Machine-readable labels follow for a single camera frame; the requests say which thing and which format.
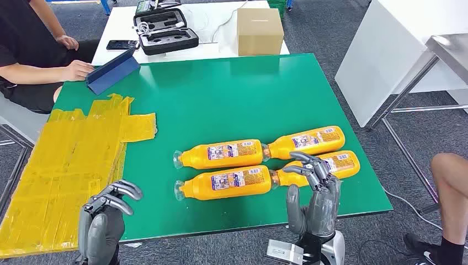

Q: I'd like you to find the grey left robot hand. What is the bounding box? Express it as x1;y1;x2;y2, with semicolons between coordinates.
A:
77;179;144;265

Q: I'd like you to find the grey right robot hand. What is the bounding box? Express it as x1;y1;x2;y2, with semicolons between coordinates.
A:
282;151;343;239

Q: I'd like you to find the person's left hand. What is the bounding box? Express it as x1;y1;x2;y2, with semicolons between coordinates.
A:
55;34;79;51

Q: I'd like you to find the person's right hand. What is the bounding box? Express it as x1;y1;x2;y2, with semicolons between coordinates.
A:
60;59;96;82

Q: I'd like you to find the orange plastic bottle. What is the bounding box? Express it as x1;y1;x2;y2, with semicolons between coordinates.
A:
261;125;346;162
173;139;265;171
174;165;274;202
270;150;361;189

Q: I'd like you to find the blue tablet cover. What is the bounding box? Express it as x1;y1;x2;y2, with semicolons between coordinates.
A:
86;46;141;96

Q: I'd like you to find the person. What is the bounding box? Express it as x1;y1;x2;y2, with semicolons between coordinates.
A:
0;0;101;115

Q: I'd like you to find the black smartphone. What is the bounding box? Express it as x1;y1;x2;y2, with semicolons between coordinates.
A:
106;39;140;51

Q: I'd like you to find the grey seat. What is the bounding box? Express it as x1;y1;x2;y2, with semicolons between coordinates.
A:
0;93;50;145

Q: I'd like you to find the yellow tape patch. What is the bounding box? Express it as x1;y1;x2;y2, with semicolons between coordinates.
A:
0;93;158;259

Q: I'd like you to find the black foam-lined case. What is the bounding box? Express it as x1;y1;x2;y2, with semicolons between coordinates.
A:
132;8;200;56

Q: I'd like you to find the black shoe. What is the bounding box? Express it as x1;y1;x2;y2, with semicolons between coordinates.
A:
403;233;443;265

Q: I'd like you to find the person's leg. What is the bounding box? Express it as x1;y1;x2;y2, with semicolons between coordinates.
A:
430;152;468;242

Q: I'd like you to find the black sock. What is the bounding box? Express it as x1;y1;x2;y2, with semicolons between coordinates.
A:
437;236;467;265

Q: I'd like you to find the white table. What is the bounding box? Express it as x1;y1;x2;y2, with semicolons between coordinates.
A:
91;0;291;67

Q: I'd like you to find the white cabinet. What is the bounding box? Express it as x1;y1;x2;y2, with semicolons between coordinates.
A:
334;0;468;129

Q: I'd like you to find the brown cardboard box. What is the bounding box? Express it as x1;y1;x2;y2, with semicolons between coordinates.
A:
237;8;285;57

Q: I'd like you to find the steel table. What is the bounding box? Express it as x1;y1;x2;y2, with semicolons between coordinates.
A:
365;33;468;215

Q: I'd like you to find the green plastic crate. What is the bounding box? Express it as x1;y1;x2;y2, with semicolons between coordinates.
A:
267;0;288;19

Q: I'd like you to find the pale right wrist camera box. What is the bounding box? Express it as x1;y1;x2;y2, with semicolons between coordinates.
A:
265;239;305;265

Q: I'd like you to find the white floor cable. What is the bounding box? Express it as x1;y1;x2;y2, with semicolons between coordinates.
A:
382;188;445;231

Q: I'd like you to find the grey metal frame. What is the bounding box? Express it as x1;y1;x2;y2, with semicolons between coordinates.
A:
0;124;34;216

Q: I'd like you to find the white charger cable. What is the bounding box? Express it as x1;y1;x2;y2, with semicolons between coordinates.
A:
133;21;186;38

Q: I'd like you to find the thin white table cable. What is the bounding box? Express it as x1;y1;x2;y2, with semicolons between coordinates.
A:
211;0;249;43

